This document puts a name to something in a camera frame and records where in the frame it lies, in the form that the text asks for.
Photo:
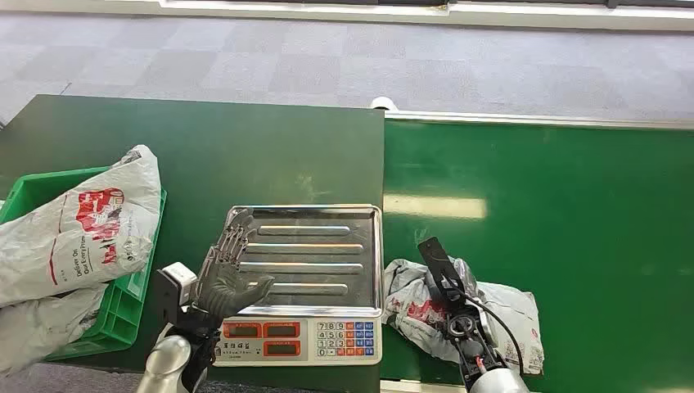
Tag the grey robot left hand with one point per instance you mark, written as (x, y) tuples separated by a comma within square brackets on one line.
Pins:
[(225, 290)]

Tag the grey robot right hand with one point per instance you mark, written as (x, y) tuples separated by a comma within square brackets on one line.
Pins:
[(468, 282)]

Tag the grey plastic mailer package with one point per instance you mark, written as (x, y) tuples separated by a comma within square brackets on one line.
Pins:
[(512, 314)]

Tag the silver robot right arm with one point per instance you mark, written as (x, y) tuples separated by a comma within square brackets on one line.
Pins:
[(496, 382)]

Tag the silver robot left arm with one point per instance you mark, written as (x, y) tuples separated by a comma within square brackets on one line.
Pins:
[(165, 360)]

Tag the green plastic basket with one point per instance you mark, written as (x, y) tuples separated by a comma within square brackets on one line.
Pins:
[(122, 309)]

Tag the grey mailer package red print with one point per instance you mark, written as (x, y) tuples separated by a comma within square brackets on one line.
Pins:
[(81, 233)]

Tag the plain grey mailer package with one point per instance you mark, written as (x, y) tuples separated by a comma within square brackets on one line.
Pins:
[(38, 331)]

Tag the electronic scale with steel tray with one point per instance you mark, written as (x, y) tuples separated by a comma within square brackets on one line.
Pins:
[(314, 260)]

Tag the green conveyor belt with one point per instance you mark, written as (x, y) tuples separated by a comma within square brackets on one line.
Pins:
[(569, 217)]

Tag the dark green table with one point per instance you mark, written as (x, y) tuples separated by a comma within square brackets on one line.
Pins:
[(217, 152)]

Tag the white round conveyor end cap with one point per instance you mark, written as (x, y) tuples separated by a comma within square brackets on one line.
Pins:
[(384, 103)]

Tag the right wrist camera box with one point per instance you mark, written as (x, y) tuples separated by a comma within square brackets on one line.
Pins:
[(438, 263)]

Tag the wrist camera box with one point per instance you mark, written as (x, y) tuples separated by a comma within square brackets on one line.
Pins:
[(438, 263), (179, 279)]

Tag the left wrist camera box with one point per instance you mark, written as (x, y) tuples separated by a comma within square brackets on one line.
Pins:
[(179, 279)]

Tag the silver conveyor side rail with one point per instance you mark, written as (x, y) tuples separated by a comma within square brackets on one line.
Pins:
[(542, 120)]

